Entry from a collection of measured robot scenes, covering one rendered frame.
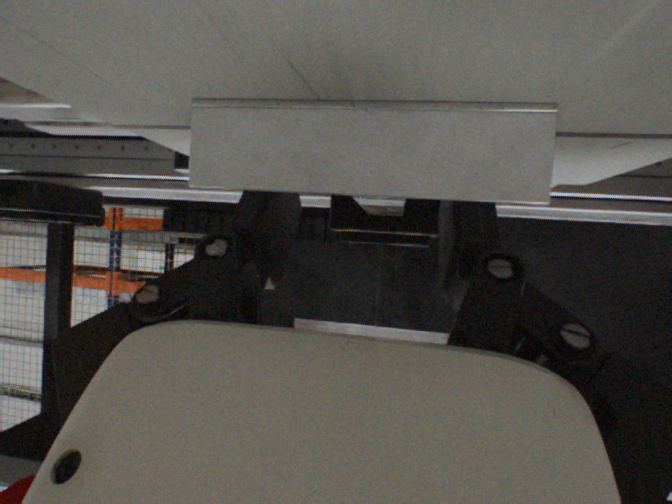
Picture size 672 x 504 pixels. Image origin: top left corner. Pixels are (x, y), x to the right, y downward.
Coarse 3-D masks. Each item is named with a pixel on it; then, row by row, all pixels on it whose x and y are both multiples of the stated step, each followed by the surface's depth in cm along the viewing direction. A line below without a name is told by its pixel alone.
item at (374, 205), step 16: (336, 208) 40; (352, 208) 39; (368, 208) 31; (384, 208) 31; (400, 208) 30; (416, 208) 38; (432, 208) 38; (336, 224) 40; (352, 224) 39; (368, 224) 39; (384, 224) 39; (400, 224) 39; (416, 224) 38; (432, 224) 38; (352, 240) 40; (368, 240) 40; (384, 240) 40; (400, 240) 40; (416, 240) 39
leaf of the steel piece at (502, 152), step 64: (192, 128) 9; (256, 128) 9; (320, 128) 9; (384, 128) 9; (448, 128) 8; (512, 128) 8; (320, 192) 9; (384, 192) 9; (448, 192) 8; (512, 192) 8
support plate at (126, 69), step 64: (0, 0) 6; (64, 0) 5; (128, 0) 5; (192, 0) 5; (256, 0) 5; (320, 0) 5; (384, 0) 5; (448, 0) 5; (512, 0) 5; (576, 0) 5; (640, 0) 5; (0, 64) 8; (64, 64) 8; (128, 64) 8; (192, 64) 7; (256, 64) 7; (320, 64) 7; (384, 64) 7; (448, 64) 7; (512, 64) 7; (576, 64) 6; (640, 64) 6; (576, 128) 10; (640, 128) 9
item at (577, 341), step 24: (456, 216) 10; (480, 216) 10; (456, 240) 10; (480, 240) 9; (456, 264) 10; (456, 288) 10; (528, 288) 9; (528, 312) 9; (552, 312) 9; (528, 336) 9; (552, 336) 8; (576, 336) 8; (552, 360) 8; (576, 360) 8
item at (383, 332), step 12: (300, 324) 21; (312, 324) 21; (324, 324) 21; (336, 324) 21; (348, 324) 21; (372, 336) 21; (384, 336) 21; (396, 336) 21; (408, 336) 20; (420, 336) 20; (432, 336) 20; (444, 336) 20
